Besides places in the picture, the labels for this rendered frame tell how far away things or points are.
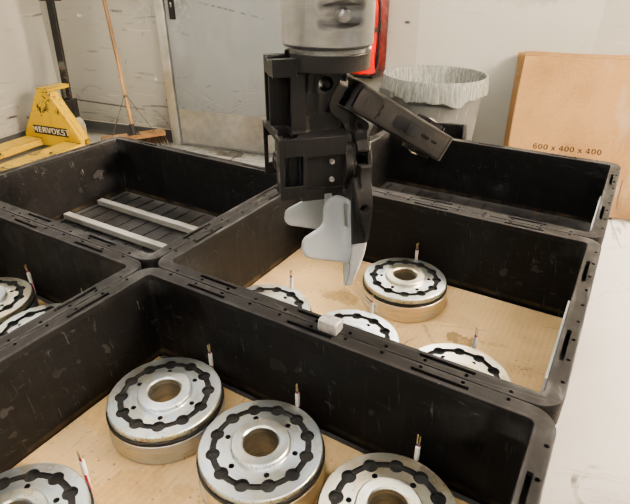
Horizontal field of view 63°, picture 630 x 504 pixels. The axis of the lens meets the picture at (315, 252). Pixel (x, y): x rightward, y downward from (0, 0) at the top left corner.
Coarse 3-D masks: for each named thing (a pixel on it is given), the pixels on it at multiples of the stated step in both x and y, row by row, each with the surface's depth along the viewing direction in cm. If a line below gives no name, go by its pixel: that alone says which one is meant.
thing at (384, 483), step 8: (376, 480) 38; (384, 480) 38; (392, 480) 38; (360, 488) 38; (368, 488) 38; (376, 488) 38; (384, 488) 38; (392, 488) 38; (400, 488) 38; (408, 488) 38; (360, 496) 37; (368, 496) 37; (400, 496) 38; (408, 496) 37; (416, 496) 37
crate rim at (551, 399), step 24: (240, 216) 64; (456, 216) 64; (480, 216) 64; (192, 240) 58; (576, 240) 58; (168, 264) 53; (216, 288) 50; (240, 288) 49; (576, 288) 49; (288, 312) 46; (312, 312) 46; (576, 312) 46; (360, 336) 43; (576, 336) 43; (432, 360) 40; (480, 384) 38; (504, 384) 38; (552, 384) 38; (552, 408) 36
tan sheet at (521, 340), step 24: (288, 264) 73; (312, 264) 73; (336, 264) 73; (312, 288) 68; (336, 288) 68; (360, 288) 68; (456, 288) 68; (456, 312) 63; (480, 312) 63; (504, 312) 63; (528, 312) 63; (408, 336) 59; (432, 336) 59; (456, 336) 59; (480, 336) 59; (504, 336) 59; (528, 336) 59; (552, 336) 59; (504, 360) 55; (528, 360) 55; (528, 384) 52
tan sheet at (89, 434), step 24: (96, 408) 49; (72, 432) 47; (96, 432) 47; (48, 456) 45; (72, 456) 45; (96, 456) 45; (120, 456) 45; (192, 456) 45; (336, 456) 45; (96, 480) 42; (120, 480) 42; (144, 480) 42; (168, 480) 42; (192, 480) 42
